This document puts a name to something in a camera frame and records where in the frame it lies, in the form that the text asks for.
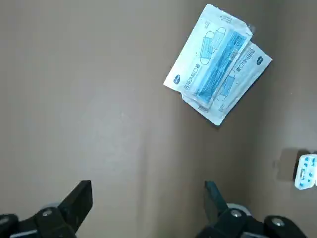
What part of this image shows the blue face mask packet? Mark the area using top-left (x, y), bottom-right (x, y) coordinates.
top-left (182, 41), bottom-right (273, 126)
top-left (163, 3), bottom-right (256, 114)

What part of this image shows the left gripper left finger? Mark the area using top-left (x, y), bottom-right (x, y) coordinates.
top-left (0, 180), bottom-right (94, 238)

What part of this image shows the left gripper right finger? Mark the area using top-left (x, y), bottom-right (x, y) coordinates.
top-left (195, 180), bottom-right (307, 238)

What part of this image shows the small white medicine box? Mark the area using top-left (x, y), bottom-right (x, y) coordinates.
top-left (293, 153), bottom-right (317, 191)

